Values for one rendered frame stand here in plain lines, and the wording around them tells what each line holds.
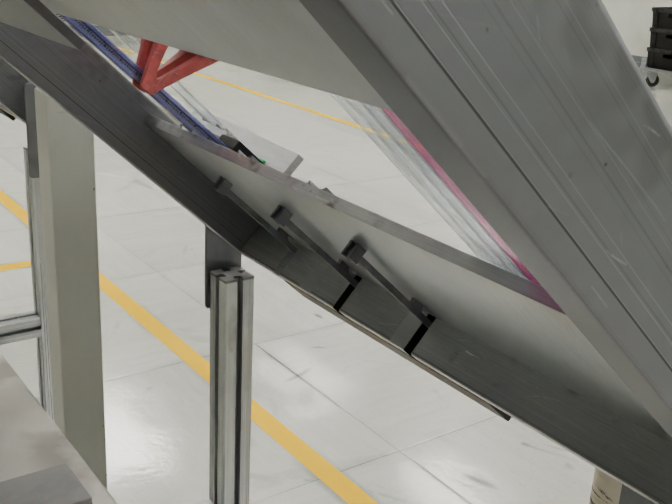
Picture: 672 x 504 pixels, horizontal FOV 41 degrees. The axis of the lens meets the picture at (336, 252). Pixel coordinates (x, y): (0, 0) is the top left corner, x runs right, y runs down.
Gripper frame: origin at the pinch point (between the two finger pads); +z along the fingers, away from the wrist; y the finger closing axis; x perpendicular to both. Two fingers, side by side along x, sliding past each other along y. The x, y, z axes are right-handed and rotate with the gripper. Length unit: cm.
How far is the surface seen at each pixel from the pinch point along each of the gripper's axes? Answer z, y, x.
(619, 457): 5, 44, 25
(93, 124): 5.3, -8.1, 1.9
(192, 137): 1.4, 1.8, 6.1
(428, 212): -65, -181, 207
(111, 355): 38, -122, 90
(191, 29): 1.7, 32.9, -14.4
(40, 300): 31, -82, 46
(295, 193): 2.0, 19.4, 6.8
